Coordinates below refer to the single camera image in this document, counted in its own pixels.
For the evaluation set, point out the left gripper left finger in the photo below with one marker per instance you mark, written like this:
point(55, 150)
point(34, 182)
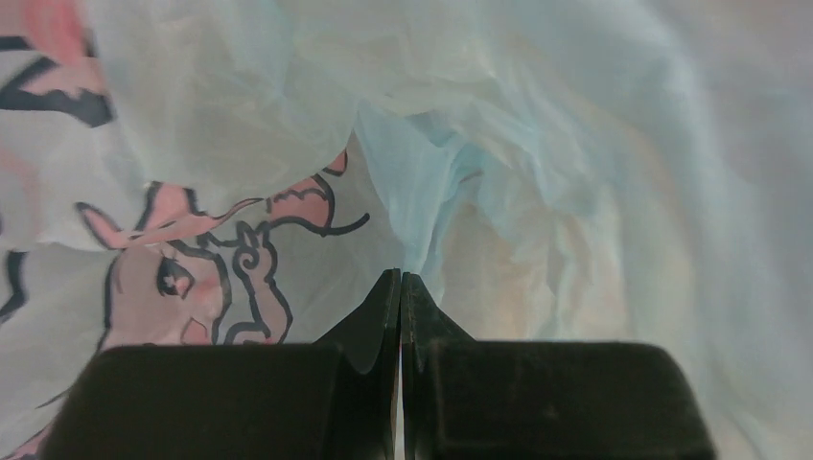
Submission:
point(331, 399)

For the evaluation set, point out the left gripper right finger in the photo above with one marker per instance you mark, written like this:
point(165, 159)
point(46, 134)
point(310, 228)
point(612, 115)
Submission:
point(477, 399)

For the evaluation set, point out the light blue plastic bag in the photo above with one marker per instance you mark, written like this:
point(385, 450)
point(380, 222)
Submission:
point(230, 172)

